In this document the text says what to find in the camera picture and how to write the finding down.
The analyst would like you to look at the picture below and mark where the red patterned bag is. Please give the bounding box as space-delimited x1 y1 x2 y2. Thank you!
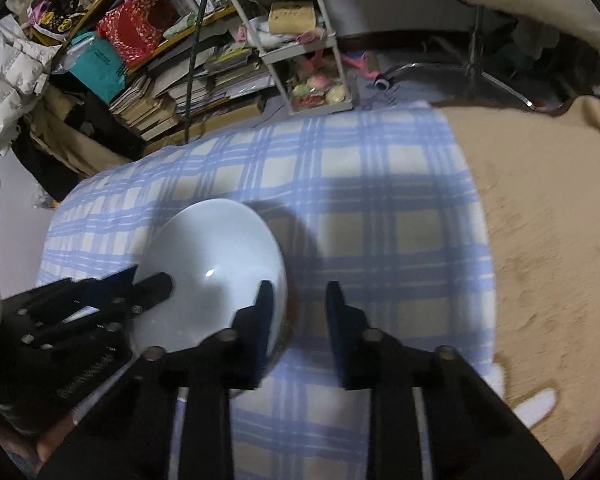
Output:
96 0 170 69

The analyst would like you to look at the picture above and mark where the stack of books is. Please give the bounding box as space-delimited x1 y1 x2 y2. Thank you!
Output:
107 42 277 144

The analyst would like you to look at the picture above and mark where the white shelf cart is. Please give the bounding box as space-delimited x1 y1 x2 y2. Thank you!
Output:
217 0 357 117

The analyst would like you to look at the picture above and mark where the black yellow patterned bag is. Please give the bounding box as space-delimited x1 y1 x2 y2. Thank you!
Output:
28 0 90 38

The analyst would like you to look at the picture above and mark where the red patterned bowl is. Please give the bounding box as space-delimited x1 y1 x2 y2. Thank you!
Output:
130 199 297 402

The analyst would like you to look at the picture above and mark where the metal chair leg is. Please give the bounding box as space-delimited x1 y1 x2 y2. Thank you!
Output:
392 61 537 109

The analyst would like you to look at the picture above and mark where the pile of colourful snacks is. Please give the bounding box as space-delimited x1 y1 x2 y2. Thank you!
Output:
290 72 349 109

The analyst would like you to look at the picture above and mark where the yellowish box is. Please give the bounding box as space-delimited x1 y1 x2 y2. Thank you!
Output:
269 1 317 35

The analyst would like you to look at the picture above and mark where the beige flower blanket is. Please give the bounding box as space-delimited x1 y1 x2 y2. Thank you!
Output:
430 94 600 477

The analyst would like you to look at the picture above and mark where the thin black pole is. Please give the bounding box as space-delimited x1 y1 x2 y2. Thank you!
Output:
182 0 220 147

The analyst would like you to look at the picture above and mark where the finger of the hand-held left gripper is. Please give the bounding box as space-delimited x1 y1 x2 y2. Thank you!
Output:
67 266 140 297
97 272 174 318

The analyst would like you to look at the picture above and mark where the white puffer jacket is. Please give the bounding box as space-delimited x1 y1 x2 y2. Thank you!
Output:
0 12 64 157

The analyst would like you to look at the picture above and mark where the pink plastic item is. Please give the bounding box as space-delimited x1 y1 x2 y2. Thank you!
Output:
341 51 378 80

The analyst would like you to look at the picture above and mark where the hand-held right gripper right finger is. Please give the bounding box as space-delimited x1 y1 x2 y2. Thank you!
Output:
325 280 567 480

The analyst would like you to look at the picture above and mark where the blue plaid cloth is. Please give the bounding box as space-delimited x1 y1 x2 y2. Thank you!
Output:
35 102 499 480

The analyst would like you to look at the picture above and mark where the person's left hand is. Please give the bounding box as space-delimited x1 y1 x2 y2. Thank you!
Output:
32 407 83 467

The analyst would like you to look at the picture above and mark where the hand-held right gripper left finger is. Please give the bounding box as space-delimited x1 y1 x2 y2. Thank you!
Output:
35 280 276 480

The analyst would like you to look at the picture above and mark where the teal box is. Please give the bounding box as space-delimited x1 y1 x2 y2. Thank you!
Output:
66 34 129 104

